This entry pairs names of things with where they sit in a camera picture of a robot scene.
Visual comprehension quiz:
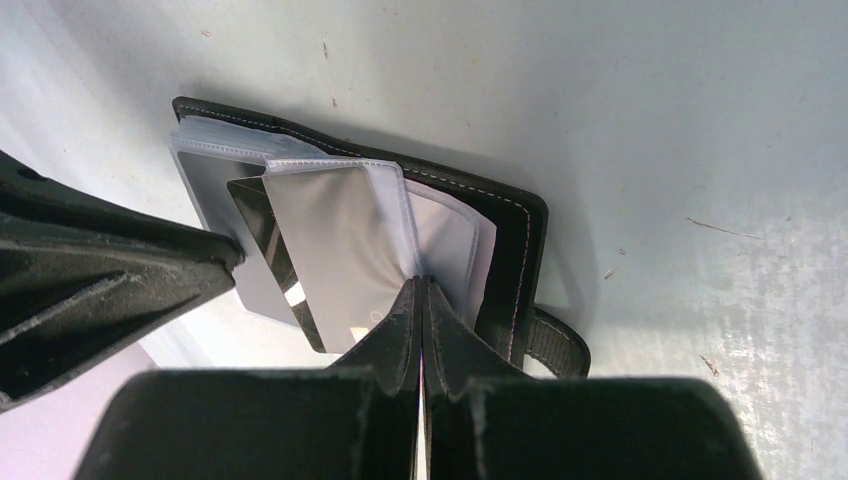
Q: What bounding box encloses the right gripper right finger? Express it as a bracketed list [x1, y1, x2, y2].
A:
[421, 278, 761, 479]

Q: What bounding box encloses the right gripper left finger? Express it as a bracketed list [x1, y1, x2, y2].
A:
[76, 279, 420, 479]

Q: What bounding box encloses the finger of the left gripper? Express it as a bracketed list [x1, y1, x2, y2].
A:
[1, 155, 244, 412]

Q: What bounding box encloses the black card holder wallet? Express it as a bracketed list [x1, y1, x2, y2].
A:
[172, 97, 591, 378]

